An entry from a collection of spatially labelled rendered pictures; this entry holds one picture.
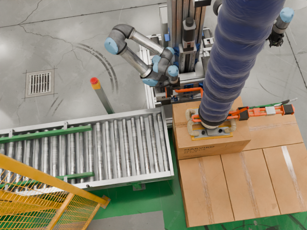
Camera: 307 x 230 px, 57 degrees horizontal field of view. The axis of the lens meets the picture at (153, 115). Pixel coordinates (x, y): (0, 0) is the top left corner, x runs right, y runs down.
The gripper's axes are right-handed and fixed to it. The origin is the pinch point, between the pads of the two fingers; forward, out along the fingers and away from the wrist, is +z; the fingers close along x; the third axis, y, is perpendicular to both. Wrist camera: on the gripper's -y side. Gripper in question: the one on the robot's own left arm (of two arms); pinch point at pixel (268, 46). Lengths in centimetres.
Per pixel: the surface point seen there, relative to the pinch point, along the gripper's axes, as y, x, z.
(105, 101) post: -20, -132, 88
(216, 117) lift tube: 39, -41, 21
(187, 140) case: 41, -61, 58
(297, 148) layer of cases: 53, 43, 98
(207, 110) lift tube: 35, -48, 14
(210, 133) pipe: 40, -42, 53
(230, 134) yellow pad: 43, -26, 56
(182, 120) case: 23, -61, 58
